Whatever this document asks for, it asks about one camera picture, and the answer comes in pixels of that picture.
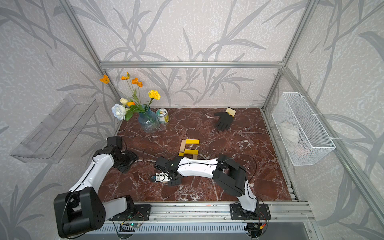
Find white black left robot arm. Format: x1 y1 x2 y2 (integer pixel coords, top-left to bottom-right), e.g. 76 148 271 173
54 150 138 239

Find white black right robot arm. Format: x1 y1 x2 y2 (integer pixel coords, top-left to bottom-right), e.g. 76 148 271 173
154 155 259 212

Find blue glass vase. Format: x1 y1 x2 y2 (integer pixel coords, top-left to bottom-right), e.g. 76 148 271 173
139 108 160 133

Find artificial flower bouquet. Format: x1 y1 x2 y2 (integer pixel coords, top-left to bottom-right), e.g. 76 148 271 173
112 73 161 121

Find small printed tin can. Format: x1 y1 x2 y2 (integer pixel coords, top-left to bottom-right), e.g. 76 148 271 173
156 108 170 124

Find left circuit board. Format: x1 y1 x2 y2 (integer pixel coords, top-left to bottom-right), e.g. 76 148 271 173
121 223 143 229

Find black glove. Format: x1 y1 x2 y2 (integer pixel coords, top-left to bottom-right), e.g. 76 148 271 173
214 112 234 131

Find white cloth in basket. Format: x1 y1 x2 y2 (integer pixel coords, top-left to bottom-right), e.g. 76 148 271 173
280 121 299 144

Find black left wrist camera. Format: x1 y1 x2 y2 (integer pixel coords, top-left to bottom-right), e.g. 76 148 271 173
107 136 123 151

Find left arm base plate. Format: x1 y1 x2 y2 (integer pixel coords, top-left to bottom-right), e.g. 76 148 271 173
109 204 152 222

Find clear plastic wall shelf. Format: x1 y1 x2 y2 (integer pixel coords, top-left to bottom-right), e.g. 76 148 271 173
10 94 99 164

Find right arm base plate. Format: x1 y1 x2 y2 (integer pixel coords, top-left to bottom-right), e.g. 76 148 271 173
230 203 272 221

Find aluminium front rail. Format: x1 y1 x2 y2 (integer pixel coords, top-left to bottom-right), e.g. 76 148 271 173
62 201 316 224

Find white wire mesh basket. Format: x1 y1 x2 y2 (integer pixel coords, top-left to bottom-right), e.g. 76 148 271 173
272 92 336 166

